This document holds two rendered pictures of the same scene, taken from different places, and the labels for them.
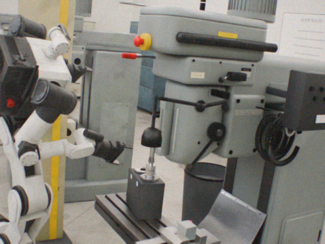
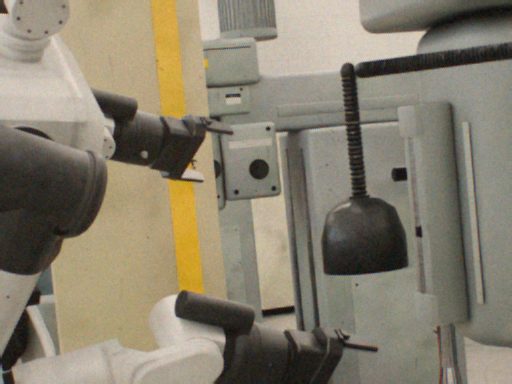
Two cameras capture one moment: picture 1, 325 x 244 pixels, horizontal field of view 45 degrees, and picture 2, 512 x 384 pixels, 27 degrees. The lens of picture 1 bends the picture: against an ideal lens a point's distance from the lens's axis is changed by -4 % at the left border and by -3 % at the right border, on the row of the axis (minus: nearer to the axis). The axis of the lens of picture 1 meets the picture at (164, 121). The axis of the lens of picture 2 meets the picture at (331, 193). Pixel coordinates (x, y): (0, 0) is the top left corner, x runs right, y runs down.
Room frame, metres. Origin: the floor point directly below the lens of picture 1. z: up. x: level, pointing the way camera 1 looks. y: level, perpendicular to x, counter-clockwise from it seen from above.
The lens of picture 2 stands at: (0.48, -0.15, 1.53)
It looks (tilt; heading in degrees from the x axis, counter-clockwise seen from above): 3 degrees down; 13
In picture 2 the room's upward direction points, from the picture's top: 5 degrees counter-clockwise
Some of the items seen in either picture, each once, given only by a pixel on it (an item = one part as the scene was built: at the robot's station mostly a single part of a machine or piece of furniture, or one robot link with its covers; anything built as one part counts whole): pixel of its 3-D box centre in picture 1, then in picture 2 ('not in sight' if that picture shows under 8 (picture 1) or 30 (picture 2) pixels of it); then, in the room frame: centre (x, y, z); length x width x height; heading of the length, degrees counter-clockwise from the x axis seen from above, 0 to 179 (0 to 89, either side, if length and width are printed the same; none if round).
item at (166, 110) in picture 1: (164, 127); (433, 213); (1.51, 0.00, 1.45); 0.04 x 0.04 x 0.21; 33
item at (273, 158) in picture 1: (272, 136); not in sight; (1.55, -0.43, 1.45); 0.18 x 0.16 x 0.21; 123
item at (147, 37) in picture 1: (144, 41); not in sight; (1.44, 0.10, 1.76); 0.06 x 0.02 x 0.06; 33
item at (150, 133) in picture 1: (152, 135); (362, 232); (1.36, 0.04, 1.45); 0.07 x 0.07 x 0.06
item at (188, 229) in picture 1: (186, 230); not in sight; (1.50, -0.14, 1.03); 0.06 x 0.05 x 0.06; 33
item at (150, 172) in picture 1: (150, 171); not in sight; (1.86, 0.04, 1.14); 0.05 x 0.05 x 0.06
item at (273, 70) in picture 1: (283, 78); not in sight; (1.84, -0.52, 1.66); 0.80 x 0.23 x 0.20; 123
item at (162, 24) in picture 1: (202, 34); not in sight; (1.58, -0.11, 1.81); 0.47 x 0.26 x 0.16; 123
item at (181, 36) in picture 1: (230, 42); not in sight; (1.46, -0.20, 1.79); 0.45 x 0.04 x 0.04; 123
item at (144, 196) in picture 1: (144, 191); not in sight; (1.90, 0.06, 1.02); 0.22 x 0.12 x 0.20; 22
